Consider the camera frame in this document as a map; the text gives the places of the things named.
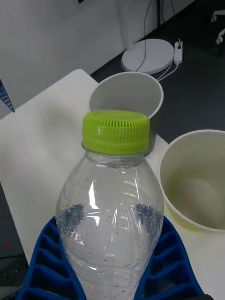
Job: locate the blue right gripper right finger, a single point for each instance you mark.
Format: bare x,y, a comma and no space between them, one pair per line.
171,269

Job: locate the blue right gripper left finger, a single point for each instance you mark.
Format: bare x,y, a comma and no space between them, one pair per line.
47,269

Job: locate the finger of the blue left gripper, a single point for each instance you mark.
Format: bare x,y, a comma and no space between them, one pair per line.
5,96

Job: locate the clear bottle with green cap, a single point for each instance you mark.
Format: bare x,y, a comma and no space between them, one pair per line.
110,199

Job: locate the yellow-green plastic waste bin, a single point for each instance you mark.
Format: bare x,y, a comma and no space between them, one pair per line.
194,187

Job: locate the grey plastic waste bin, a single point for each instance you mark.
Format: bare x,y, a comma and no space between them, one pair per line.
126,93

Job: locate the white round floor stand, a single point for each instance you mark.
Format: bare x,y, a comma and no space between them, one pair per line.
154,56

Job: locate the white power strip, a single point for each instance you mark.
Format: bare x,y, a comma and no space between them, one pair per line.
178,52

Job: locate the white office chair base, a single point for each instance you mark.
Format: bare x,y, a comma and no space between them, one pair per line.
219,41

